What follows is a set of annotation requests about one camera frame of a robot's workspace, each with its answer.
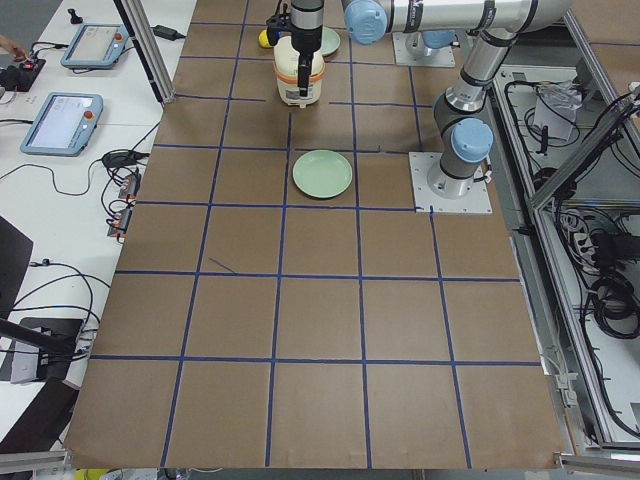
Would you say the person's hand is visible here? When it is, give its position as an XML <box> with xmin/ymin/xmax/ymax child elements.
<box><xmin>0</xmin><ymin>35</ymin><xmax>28</xmax><ymax>62</ymax></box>

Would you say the black camera stand base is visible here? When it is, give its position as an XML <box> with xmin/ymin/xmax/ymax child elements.
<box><xmin>1</xmin><ymin>317</ymin><xmax>95</xmax><ymax>384</ymax></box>

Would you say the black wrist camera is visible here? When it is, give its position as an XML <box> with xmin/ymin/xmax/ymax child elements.
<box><xmin>266</xmin><ymin>0</ymin><xmax>291</xmax><ymax>47</ymax></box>

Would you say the green plate near centre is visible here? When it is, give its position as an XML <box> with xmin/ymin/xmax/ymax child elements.
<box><xmin>292</xmin><ymin>150</ymin><xmax>353</xmax><ymax>199</ymax></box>

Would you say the green plate far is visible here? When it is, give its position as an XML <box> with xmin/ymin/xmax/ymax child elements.
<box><xmin>320</xmin><ymin>27</ymin><xmax>341</xmax><ymax>57</ymax></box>

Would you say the upper teach pendant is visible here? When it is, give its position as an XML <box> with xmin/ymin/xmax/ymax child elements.
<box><xmin>61</xmin><ymin>24</ymin><xmax>129</xmax><ymax>69</ymax></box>

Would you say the lower teach pendant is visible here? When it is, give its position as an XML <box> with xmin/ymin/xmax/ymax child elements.
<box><xmin>20</xmin><ymin>92</ymin><xmax>104</xmax><ymax>157</ymax></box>

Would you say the yellow toy potato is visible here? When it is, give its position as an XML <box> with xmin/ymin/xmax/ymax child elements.
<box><xmin>258</xmin><ymin>29</ymin><xmax>273</xmax><ymax>49</ymax></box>

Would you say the brown paper table mat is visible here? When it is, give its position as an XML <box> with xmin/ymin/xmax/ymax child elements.
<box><xmin>65</xmin><ymin>1</ymin><xmax>565</xmax><ymax>469</ymax></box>

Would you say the usb hub with cables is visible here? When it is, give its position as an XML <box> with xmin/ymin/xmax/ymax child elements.
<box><xmin>100</xmin><ymin>167</ymin><xmax>142</xmax><ymax>244</ymax></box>

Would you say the aluminium frame post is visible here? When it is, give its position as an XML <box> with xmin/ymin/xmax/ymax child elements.
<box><xmin>113</xmin><ymin>0</ymin><xmax>175</xmax><ymax>104</ymax></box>

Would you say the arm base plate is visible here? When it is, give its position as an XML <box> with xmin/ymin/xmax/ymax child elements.
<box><xmin>409</xmin><ymin>152</ymin><xmax>493</xmax><ymax>215</ymax></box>
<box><xmin>392</xmin><ymin>30</ymin><xmax>456</xmax><ymax>68</ymax></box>

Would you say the teach pendant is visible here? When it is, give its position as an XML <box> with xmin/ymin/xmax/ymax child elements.
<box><xmin>61</xmin><ymin>24</ymin><xmax>129</xmax><ymax>69</ymax></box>
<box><xmin>20</xmin><ymin>92</ymin><xmax>104</xmax><ymax>157</ymax></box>

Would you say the white crumpled bag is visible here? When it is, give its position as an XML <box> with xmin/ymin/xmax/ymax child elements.
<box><xmin>533</xmin><ymin>81</ymin><xmax>582</xmax><ymax>141</ymax></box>

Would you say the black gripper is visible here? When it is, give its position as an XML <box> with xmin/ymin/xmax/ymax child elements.
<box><xmin>290</xmin><ymin>0</ymin><xmax>324</xmax><ymax>98</ymax></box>

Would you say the green plate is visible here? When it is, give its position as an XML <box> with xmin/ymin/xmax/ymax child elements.
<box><xmin>320</xmin><ymin>27</ymin><xmax>341</xmax><ymax>57</ymax></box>
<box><xmin>292</xmin><ymin>150</ymin><xmax>353</xmax><ymax>199</ymax></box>

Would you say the black power adapter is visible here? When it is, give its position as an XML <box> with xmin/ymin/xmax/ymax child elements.
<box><xmin>152</xmin><ymin>25</ymin><xmax>186</xmax><ymax>41</ymax></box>

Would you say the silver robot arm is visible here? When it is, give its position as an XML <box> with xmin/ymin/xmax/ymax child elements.
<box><xmin>342</xmin><ymin>0</ymin><xmax>572</xmax><ymax>113</ymax></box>
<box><xmin>291</xmin><ymin>38</ymin><xmax>464</xmax><ymax>209</ymax></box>

